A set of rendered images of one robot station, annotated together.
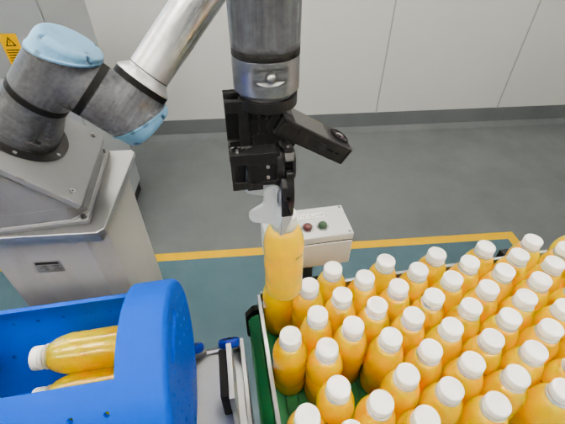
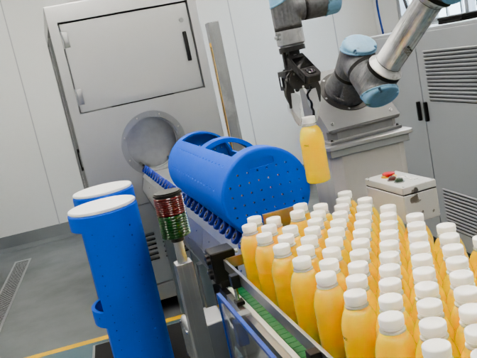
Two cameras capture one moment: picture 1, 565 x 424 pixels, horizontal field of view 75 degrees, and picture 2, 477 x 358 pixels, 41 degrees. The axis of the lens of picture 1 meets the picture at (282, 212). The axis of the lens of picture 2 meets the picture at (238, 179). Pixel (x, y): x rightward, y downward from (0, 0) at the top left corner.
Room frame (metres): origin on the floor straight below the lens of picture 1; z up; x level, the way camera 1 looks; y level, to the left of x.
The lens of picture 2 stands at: (0.06, -1.68, 1.51)
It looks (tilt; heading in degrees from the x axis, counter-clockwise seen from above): 11 degrees down; 85
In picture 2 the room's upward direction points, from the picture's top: 12 degrees counter-clockwise
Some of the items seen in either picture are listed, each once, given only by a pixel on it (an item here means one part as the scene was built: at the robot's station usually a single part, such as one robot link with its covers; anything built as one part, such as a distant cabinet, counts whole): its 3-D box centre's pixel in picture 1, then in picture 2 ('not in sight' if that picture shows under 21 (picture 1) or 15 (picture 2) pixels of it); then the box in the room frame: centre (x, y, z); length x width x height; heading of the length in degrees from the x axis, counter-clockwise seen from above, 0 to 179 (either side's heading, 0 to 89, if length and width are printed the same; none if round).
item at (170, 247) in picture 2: not in sight; (174, 270); (-0.13, 2.09, 0.31); 0.06 x 0.06 x 0.63; 10
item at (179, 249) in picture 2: not in sight; (174, 226); (0.01, -0.34, 1.18); 0.06 x 0.06 x 0.16
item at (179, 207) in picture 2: not in sight; (169, 204); (0.01, -0.34, 1.23); 0.06 x 0.06 x 0.04
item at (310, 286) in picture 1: (308, 287); (343, 201); (0.46, -0.05, 1.07); 0.04 x 0.04 x 0.02
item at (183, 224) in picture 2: not in sight; (174, 224); (0.01, -0.34, 1.18); 0.06 x 0.06 x 0.05
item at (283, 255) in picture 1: (283, 257); (314, 152); (0.42, 0.00, 1.21); 0.07 x 0.07 x 0.17
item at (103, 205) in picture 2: not in sight; (101, 205); (-0.30, 0.89, 1.03); 0.28 x 0.28 x 0.01
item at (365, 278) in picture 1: (365, 278); (364, 209); (0.48, -0.17, 1.07); 0.04 x 0.04 x 0.02
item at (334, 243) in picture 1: (304, 237); (401, 195); (0.62, -0.05, 1.05); 0.20 x 0.10 x 0.10; 100
